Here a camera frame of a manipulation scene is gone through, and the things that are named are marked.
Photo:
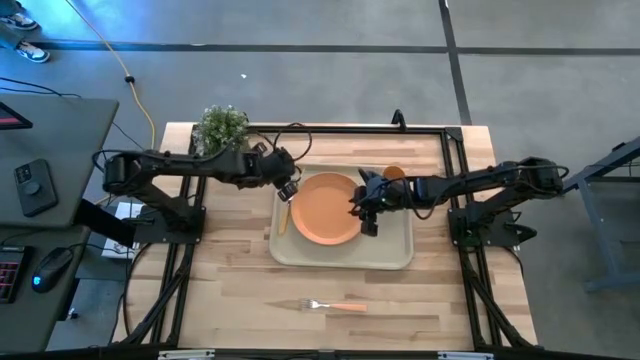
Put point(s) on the white printed paper sheet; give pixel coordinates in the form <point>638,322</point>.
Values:
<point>127,211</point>

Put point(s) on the orange plate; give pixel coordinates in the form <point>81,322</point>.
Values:
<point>322,210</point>

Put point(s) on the grey desk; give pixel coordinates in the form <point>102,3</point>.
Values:
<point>65,140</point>

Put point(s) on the beige plastic tray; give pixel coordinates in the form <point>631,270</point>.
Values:
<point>350,255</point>

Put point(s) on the black keyboard with red lights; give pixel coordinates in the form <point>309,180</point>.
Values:
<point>10,275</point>

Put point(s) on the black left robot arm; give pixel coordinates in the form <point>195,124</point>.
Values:
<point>175,167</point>

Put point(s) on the small potted green plant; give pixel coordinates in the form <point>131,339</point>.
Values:
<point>220,127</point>

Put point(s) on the blue-grey metal table frame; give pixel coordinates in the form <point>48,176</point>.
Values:
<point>600,235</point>

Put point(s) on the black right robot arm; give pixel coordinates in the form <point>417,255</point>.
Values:
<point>480,182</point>

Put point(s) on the black camera mount clip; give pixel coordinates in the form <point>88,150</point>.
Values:
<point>398,120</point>

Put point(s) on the black aluminium table frame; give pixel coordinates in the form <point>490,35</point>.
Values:
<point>350,130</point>

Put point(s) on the orange cup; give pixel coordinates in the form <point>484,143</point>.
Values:
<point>394,173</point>

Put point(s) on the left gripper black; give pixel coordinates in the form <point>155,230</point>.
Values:
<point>277,167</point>

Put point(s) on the black phone with round grip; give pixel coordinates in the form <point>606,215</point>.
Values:
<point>40,197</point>

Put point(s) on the dark screen with red glow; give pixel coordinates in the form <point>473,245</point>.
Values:
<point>10,120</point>

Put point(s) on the black computer mouse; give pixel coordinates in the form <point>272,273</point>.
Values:
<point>50,270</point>

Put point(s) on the white metal bracket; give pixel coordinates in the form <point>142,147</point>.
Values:
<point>465,355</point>
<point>185,354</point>

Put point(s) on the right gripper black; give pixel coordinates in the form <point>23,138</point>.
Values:
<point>387,192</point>

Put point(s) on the person's white black sneaker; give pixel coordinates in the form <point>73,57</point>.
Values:
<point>20,22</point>
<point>32,52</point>

